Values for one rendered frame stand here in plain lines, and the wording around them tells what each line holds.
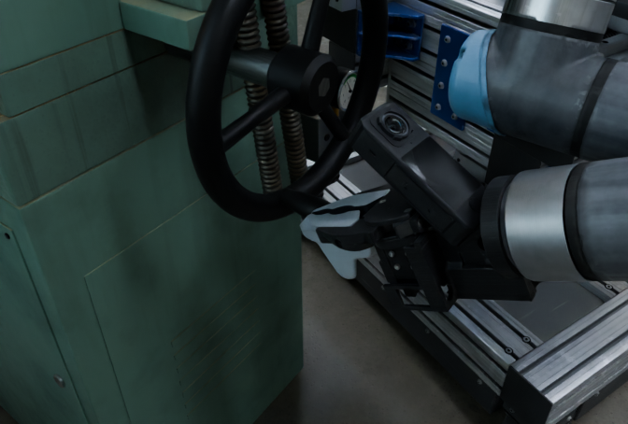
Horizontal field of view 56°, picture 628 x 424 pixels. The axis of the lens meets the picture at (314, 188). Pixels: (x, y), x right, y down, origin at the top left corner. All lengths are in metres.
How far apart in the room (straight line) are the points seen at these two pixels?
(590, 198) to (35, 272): 0.54
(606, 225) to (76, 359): 0.60
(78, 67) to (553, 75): 0.42
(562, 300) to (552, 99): 0.84
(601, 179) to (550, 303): 0.88
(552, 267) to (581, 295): 0.89
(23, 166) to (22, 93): 0.07
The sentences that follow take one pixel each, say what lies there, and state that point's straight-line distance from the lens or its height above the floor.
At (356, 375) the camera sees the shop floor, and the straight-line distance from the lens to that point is 1.31.
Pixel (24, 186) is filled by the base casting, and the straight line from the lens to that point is 0.62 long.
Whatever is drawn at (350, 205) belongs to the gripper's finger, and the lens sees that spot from 0.51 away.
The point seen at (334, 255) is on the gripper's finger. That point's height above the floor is 0.71.
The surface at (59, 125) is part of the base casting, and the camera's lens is 0.62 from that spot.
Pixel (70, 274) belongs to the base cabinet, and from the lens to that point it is 0.70.
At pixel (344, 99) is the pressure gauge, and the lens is 0.88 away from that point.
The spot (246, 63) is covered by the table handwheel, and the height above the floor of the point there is 0.82.
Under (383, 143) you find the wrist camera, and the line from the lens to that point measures 0.42.
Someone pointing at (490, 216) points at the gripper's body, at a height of 0.82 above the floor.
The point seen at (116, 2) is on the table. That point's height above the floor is 0.87.
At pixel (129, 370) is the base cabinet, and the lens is 0.85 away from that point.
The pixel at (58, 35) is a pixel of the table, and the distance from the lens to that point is 0.60.
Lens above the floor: 1.06
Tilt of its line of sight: 36 degrees down
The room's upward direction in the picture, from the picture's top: straight up
